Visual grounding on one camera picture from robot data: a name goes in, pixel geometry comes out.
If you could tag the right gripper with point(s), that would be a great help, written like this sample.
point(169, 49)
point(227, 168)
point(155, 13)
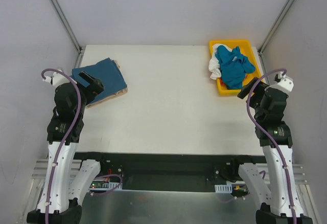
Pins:
point(250, 89)

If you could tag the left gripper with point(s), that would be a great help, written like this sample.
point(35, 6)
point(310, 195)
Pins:
point(91, 81)

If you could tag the teal t-shirt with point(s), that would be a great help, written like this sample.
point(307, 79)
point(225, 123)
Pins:
point(233, 66)

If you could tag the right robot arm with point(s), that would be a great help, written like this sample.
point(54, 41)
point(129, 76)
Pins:
point(278, 201)

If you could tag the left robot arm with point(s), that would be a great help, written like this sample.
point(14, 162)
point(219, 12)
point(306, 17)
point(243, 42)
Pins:
point(62, 197)

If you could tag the folded dark blue t-shirt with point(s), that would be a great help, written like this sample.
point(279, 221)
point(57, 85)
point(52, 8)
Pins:
point(101, 78)

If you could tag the orange garment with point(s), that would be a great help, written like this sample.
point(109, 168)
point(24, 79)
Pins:
point(223, 84)

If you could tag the yellow plastic bin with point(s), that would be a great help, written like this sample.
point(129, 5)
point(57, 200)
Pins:
point(246, 50)

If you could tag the white t-shirt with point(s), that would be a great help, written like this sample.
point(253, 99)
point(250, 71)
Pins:
point(214, 66)

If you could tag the left aluminium frame post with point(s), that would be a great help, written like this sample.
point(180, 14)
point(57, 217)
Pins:
point(59, 12)

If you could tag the aluminium frame post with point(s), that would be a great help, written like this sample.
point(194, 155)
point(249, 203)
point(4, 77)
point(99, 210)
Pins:
point(59, 12)
point(277, 23)

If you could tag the right aluminium frame post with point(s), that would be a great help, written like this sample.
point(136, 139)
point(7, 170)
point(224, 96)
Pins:
point(277, 23)

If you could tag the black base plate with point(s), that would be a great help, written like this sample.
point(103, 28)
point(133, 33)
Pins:
point(171, 172)

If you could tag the right white cable duct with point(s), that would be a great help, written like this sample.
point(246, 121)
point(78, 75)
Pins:
point(224, 189)

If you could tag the white cable duct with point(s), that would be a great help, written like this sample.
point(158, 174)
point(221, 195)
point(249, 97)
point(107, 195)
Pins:
point(105, 186)
point(224, 189)

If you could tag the left white cable duct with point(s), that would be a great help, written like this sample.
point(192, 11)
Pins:
point(105, 186)

